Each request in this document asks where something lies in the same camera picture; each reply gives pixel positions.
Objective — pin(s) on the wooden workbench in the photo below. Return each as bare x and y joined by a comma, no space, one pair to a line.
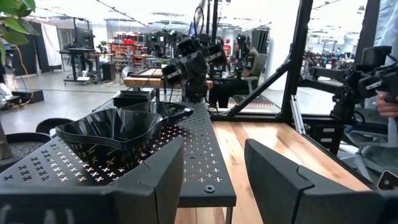
146,81

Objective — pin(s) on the black drawer unit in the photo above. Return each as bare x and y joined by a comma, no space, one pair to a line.
326,138

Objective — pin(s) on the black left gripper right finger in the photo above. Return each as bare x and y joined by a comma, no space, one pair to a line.
280,193

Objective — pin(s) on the deep square black plate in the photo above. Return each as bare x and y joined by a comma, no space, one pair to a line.
102,158

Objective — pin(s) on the grey office chair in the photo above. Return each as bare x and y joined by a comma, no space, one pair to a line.
253,82
373,143

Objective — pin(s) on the storage shelf with boxes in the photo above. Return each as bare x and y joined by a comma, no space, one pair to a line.
127,46

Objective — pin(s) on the white hanging sheet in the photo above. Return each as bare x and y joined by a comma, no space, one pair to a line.
51,45

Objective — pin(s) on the green potted plant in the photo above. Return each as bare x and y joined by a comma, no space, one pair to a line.
14,28

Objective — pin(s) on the person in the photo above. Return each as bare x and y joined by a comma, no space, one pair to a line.
239,77

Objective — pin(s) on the black floor box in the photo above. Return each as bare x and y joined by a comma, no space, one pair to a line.
28,96

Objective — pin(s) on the small square black plate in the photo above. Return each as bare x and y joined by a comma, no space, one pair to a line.
130,97

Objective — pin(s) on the black robot arm on cart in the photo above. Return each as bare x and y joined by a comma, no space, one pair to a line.
357,81

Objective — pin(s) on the black standing desk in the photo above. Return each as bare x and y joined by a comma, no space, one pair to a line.
79,56

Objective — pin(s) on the person's hand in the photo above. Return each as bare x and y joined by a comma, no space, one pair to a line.
387,107

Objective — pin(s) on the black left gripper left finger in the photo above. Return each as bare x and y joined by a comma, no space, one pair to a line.
155,186

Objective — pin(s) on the black aluminium table frame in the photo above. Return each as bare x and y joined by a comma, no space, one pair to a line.
295,62

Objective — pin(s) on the wavy square black plate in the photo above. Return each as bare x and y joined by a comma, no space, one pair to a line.
112,124

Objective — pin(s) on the black perforated metal rack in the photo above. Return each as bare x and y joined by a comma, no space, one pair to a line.
199,149

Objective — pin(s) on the leaf shaped black plate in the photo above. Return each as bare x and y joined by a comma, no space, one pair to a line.
161,110

